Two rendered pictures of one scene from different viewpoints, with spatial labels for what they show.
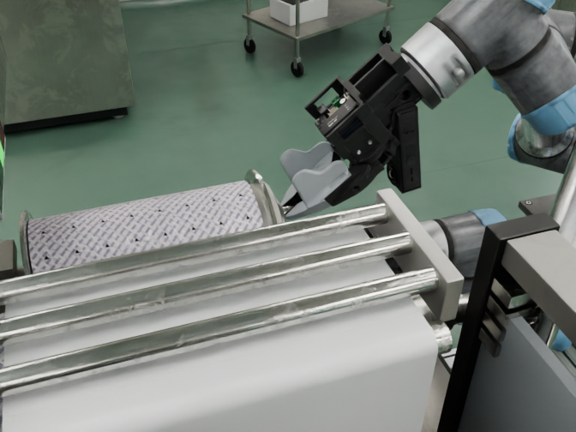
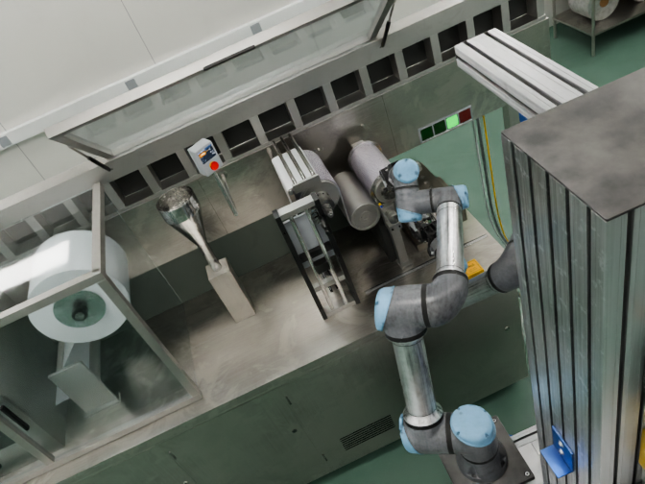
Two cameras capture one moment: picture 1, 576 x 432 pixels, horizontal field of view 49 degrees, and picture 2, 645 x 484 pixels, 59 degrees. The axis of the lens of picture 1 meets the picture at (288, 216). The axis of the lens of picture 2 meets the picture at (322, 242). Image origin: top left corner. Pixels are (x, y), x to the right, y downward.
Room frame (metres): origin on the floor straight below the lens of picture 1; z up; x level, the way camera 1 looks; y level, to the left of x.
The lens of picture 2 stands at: (0.73, -1.69, 2.55)
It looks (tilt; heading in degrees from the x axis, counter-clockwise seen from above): 40 degrees down; 105
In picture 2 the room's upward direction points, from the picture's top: 23 degrees counter-clockwise
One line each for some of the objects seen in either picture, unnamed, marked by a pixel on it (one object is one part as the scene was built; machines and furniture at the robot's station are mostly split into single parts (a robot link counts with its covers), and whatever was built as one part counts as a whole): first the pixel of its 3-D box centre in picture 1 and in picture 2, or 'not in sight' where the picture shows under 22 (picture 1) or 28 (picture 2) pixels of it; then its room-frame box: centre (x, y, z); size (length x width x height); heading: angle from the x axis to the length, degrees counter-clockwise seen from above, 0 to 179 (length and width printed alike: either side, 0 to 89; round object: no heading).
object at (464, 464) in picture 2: not in sight; (479, 451); (0.69, -0.84, 0.87); 0.15 x 0.15 x 0.10
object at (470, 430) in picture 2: not in sight; (471, 431); (0.69, -0.84, 0.98); 0.13 x 0.12 x 0.14; 171
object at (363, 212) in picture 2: not in sight; (354, 200); (0.43, 0.11, 1.17); 0.26 x 0.12 x 0.12; 108
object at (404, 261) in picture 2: not in sight; (396, 236); (0.56, -0.02, 1.05); 0.06 x 0.05 x 0.31; 108
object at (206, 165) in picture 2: not in sight; (206, 157); (0.05, -0.12, 1.66); 0.07 x 0.07 x 0.10; 45
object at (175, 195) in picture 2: not in sight; (178, 205); (-0.13, -0.10, 1.50); 0.14 x 0.14 x 0.06
